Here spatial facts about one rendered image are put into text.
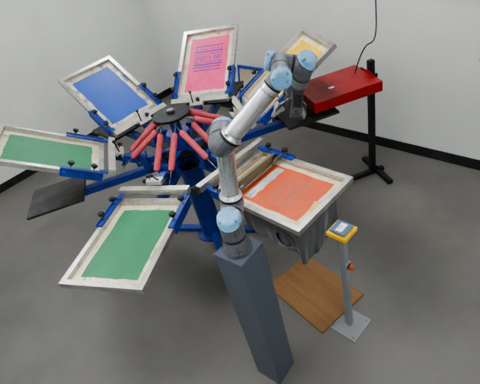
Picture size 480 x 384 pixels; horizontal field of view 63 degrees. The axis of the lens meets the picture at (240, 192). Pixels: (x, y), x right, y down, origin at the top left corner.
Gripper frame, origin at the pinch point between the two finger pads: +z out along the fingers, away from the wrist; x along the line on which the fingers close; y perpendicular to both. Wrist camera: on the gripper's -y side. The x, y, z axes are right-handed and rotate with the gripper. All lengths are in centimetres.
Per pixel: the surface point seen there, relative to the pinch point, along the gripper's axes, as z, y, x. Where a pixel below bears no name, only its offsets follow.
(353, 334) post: 142, -73, -73
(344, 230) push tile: 61, -28, -44
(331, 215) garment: 99, -1, -54
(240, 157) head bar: 107, 51, 5
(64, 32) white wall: 262, 353, 215
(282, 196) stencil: 89, 8, -18
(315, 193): 81, 6, -38
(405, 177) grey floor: 177, 77, -171
